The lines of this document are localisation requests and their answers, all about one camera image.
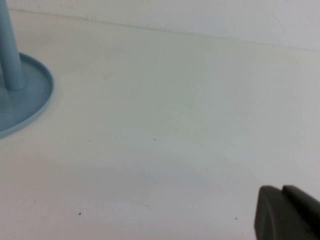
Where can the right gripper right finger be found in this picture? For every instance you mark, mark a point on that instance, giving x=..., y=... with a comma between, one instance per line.
x=307, y=217

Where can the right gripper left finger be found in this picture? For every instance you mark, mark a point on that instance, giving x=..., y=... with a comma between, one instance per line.
x=270, y=220

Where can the blue cup stand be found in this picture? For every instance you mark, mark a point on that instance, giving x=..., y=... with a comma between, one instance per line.
x=32, y=100

